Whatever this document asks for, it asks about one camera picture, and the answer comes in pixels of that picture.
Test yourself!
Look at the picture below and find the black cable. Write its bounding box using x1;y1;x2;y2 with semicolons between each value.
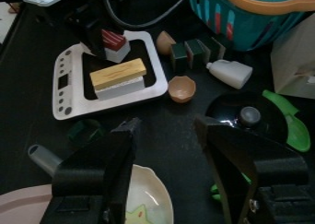
101;0;197;31

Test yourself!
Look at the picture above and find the white toy milk bottle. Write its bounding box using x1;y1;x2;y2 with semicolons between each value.
204;59;255;90

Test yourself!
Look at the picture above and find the white paper box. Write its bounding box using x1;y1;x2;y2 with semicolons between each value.
270;13;315;100

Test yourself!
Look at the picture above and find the black pot lid grey knob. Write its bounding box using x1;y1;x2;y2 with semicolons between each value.
204;90;291;145

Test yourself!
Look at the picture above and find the green toy spatula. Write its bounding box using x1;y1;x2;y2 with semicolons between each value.
260;89;311;153

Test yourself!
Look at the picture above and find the white toy kitchen scale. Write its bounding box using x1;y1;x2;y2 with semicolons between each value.
52;29;169;121

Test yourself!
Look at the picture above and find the red tuna sushi toy block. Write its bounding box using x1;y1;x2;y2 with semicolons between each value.
100;29;132;65

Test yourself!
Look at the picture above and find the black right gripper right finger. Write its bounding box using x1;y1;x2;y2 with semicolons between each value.
193;115;315;224

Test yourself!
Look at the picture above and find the teal basket with orange rim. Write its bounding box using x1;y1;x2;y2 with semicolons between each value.
188;0;315;53

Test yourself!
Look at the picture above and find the dark green toy cup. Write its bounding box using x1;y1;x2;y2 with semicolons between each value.
67;118;105;147

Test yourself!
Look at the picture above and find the brown toy eggshell half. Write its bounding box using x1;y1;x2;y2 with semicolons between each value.
155;30;177;56
167;75;197;104

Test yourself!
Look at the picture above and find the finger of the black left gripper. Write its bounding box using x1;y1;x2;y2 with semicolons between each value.
83;17;109;61

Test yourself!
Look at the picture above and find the small green toy piece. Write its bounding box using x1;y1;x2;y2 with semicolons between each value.
209;171;252;202

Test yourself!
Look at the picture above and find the green maki roll toy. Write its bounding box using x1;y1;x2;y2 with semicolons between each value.
183;38;212;69
199;35;228;62
168;41;191;76

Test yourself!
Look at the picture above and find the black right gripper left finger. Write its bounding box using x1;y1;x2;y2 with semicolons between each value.
39;116;143;224

